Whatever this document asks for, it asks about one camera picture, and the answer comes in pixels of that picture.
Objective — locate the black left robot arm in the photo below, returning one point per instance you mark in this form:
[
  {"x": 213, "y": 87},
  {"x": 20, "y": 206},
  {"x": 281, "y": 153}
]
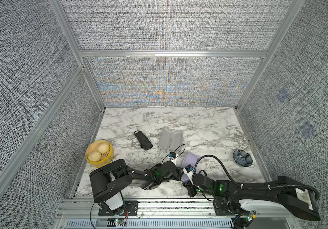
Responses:
[{"x": 108, "y": 182}]

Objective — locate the yellow bamboo steamer basket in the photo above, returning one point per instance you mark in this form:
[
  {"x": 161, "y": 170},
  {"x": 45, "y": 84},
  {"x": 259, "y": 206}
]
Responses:
[{"x": 106, "y": 158}]

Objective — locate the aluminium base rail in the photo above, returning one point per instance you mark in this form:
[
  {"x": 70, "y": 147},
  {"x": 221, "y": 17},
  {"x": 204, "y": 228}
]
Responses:
[{"x": 150, "y": 213}]

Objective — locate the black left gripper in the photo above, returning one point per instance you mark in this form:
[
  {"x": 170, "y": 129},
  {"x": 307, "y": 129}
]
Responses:
[{"x": 178, "y": 173}]

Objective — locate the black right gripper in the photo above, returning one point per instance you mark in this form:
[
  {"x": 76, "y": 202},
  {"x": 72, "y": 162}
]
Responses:
[{"x": 189, "y": 187}]

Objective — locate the grey umbrella case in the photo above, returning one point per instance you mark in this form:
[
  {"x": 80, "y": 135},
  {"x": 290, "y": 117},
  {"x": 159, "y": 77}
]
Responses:
[
  {"x": 189, "y": 160},
  {"x": 170, "y": 140}
]

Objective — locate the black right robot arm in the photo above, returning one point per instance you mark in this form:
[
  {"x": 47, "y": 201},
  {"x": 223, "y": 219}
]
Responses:
[{"x": 230, "y": 197}]

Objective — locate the white steamed bun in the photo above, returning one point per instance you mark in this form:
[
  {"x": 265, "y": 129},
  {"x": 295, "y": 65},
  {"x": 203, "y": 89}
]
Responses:
[
  {"x": 95, "y": 156},
  {"x": 103, "y": 148}
]

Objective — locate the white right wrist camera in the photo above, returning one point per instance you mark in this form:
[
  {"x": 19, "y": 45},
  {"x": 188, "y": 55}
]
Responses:
[{"x": 189, "y": 170}]

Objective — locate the dark blue flower bowl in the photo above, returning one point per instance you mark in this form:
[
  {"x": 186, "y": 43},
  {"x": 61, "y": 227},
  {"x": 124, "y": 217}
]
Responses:
[{"x": 242, "y": 158}]

